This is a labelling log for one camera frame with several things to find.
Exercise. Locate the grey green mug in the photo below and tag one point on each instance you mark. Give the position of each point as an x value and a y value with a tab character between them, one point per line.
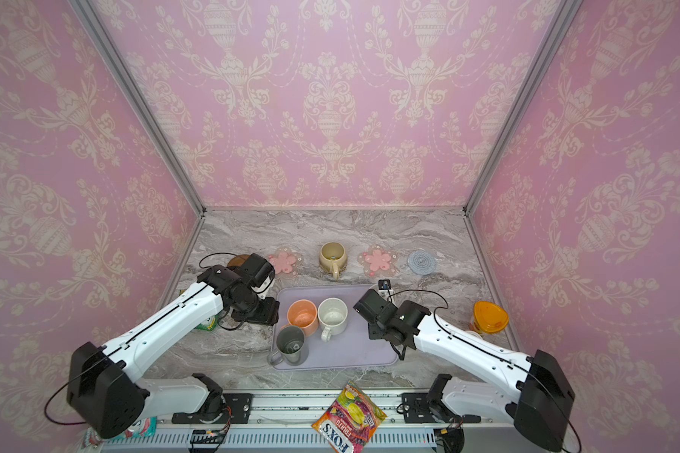
290	347

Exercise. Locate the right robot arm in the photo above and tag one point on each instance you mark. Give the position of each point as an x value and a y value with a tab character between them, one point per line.
487	368

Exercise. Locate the aluminium front rail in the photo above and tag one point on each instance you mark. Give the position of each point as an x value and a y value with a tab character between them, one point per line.
283	420

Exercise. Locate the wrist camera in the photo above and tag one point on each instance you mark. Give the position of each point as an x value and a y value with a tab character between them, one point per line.
258	273
385	287

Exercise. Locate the peach pink mug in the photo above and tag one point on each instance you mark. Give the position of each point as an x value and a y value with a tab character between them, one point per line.
303	314

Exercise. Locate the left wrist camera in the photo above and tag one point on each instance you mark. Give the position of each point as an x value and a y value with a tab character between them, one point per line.
258	273

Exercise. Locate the aluminium corner post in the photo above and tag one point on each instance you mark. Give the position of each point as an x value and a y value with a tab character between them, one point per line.
554	36
88	16

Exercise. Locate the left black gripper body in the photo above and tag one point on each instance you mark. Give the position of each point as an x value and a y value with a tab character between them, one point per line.
260	310

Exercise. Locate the left aluminium corner post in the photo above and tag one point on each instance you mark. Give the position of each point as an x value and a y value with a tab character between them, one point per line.
88	16

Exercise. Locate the red Fox's candy bag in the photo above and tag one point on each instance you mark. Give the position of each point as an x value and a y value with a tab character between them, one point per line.
350	421

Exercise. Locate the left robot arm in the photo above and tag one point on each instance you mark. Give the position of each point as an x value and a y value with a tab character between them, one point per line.
107	385

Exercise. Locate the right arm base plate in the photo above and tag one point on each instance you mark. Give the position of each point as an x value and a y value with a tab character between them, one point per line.
422	408

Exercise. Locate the right aluminium corner post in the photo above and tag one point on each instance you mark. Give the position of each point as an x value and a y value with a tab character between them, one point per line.
554	36

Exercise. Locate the lavender plastic tray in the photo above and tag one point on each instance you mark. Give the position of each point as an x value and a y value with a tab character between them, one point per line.
352	348

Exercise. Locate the light blue knitted coaster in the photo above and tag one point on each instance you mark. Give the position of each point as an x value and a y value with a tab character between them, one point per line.
421	263

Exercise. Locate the beige yellow mug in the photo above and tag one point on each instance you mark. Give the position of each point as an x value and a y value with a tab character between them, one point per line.
333	259

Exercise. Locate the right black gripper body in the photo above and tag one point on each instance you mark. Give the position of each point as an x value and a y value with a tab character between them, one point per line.
377	333

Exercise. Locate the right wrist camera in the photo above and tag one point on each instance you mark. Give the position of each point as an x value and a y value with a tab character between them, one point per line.
385	287

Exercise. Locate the pink flower coaster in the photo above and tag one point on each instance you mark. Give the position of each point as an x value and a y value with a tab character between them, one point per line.
379	262
286	262

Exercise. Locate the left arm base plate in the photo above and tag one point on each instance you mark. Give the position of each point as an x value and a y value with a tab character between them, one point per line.
236	410

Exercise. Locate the brown wooden round coaster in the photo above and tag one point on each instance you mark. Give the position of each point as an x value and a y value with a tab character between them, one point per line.
237	261

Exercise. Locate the orange lidded jar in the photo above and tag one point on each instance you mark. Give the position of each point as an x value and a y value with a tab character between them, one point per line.
488	318

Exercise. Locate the yellow green Fox's candy bag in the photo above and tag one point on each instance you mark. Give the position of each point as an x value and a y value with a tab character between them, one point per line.
208	324

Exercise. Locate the white speckled mug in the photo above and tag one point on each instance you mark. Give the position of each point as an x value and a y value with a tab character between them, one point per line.
333	316

